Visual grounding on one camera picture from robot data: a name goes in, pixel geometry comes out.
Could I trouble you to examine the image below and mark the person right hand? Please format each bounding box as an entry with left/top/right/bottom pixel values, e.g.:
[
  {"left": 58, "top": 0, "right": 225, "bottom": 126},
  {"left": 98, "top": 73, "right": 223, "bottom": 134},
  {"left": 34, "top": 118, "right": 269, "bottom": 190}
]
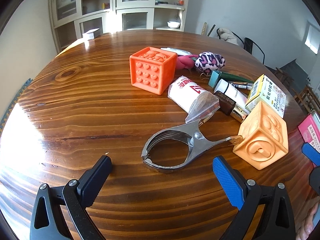
[{"left": 296, "top": 201, "right": 319, "bottom": 240}]

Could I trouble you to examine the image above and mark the black packaged lighter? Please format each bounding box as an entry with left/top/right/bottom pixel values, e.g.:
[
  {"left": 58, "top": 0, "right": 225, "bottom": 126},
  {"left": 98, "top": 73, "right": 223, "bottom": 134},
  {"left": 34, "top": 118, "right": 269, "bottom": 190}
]
[{"left": 228, "top": 81, "right": 253, "bottom": 90}]

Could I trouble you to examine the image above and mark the large metal clamp clip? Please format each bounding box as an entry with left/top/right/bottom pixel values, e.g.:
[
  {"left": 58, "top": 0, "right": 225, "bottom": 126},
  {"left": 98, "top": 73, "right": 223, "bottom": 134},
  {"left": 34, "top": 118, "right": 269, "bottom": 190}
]
[{"left": 141, "top": 120, "right": 244, "bottom": 173}]

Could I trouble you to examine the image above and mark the pink knotted rope toy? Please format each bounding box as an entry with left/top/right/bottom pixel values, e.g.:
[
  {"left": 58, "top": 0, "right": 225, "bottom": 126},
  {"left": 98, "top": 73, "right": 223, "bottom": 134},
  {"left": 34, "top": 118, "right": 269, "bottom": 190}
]
[{"left": 176, "top": 55, "right": 198, "bottom": 70}]

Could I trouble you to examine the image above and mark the white cosmetic tube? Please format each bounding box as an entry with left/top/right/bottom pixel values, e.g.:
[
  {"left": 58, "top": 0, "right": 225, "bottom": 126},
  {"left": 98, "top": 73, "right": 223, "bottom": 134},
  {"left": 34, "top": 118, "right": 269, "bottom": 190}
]
[{"left": 214, "top": 79, "right": 250, "bottom": 114}]

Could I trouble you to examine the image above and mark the chair with beige jacket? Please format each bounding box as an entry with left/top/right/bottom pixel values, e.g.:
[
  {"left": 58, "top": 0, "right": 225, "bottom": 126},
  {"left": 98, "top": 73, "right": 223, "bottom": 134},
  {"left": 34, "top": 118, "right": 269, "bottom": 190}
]
[{"left": 216, "top": 28, "right": 244, "bottom": 46}]

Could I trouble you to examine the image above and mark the beige display cabinet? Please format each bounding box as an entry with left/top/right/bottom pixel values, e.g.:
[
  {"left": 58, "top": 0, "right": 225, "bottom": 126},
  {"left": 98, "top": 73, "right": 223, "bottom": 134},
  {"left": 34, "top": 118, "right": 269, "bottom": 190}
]
[{"left": 49, "top": 0, "right": 188, "bottom": 52}]

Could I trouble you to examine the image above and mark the small white tube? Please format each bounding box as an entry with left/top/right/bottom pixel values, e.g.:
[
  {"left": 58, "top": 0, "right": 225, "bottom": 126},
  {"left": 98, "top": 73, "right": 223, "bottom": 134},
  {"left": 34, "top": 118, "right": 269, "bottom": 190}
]
[{"left": 161, "top": 47, "right": 192, "bottom": 56}]

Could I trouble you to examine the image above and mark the white bowl on shelf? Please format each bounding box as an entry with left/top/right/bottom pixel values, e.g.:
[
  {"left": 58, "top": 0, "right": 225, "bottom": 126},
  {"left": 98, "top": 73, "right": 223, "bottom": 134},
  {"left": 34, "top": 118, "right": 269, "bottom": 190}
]
[{"left": 167, "top": 21, "right": 181, "bottom": 29}]

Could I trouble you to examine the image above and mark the yellow white medicine box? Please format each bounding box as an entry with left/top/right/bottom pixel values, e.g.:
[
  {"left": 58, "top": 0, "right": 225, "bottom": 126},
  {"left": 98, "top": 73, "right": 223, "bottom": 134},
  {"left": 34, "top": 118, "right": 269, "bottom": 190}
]
[{"left": 245, "top": 74, "right": 286, "bottom": 118}]

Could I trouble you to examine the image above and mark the brown cosmetic bottle gold cap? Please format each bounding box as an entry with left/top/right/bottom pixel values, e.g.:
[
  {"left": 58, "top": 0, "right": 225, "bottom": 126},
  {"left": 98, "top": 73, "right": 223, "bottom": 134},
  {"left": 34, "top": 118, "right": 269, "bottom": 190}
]
[{"left": 214, "top": 91, "right": 248, "bottom": 123}]

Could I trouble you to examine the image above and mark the dark orange rubber cube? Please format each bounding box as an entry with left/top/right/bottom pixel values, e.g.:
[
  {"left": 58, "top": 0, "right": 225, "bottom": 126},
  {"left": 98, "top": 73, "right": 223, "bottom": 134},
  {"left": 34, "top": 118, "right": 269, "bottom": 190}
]
[{"left": 129, "top": 47, "right": 177, "bottom": 95}]

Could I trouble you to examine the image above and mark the white box on table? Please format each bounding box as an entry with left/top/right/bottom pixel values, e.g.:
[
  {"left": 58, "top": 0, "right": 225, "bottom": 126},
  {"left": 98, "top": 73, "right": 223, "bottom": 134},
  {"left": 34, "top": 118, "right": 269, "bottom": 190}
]
[{"left": 82, "top": 28, "right": 101, "bottom": 40}]

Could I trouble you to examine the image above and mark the white roll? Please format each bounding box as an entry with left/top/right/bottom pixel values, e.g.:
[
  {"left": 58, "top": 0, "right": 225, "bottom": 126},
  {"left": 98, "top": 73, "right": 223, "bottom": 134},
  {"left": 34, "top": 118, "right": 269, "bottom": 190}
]
[{"left": 168, "top": 76, "right": 220, "bottom": 124}]

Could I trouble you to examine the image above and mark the light orange rubber cube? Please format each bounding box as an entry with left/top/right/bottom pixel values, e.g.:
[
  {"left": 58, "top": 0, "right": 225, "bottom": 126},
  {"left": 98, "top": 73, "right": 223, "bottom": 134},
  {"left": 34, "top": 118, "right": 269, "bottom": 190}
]
[{"left": 233, "top": 101, "right": 289, "bottom": 170}]

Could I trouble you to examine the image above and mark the pink metal tin box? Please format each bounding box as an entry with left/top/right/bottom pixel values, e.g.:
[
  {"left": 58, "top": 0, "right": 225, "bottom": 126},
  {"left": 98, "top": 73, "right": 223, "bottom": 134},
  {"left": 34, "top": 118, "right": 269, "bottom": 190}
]
[{"left": 298, "top": 110, "right": 319, "bottom": 152}]

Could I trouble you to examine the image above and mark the black metal chair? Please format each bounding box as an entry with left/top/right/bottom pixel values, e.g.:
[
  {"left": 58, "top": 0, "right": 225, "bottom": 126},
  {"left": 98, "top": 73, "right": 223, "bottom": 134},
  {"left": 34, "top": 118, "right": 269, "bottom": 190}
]
[{"left": 243, "top": 37, "right": 266, "bottom": 65}]

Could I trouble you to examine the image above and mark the leopard print plush pouch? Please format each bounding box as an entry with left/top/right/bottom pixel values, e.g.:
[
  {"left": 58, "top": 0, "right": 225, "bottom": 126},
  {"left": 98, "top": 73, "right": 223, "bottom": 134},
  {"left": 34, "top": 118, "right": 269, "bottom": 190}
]
[{"left": 195, "top": 51, "right": 226, "bottom": 75}]

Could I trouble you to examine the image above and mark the teal binder clip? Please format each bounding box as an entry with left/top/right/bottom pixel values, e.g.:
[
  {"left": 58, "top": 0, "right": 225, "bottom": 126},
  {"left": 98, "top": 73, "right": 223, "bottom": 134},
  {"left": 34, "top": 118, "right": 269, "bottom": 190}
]
[{"left": 208, "top": 70, "right": 221, "bottom": 88}]

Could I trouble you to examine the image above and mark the green pen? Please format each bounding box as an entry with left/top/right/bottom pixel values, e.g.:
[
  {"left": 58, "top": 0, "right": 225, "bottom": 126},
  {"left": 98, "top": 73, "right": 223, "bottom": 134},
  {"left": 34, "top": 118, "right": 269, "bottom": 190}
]
[{"left": 220, "top": 72, "right": 253, "bottom": 83}]

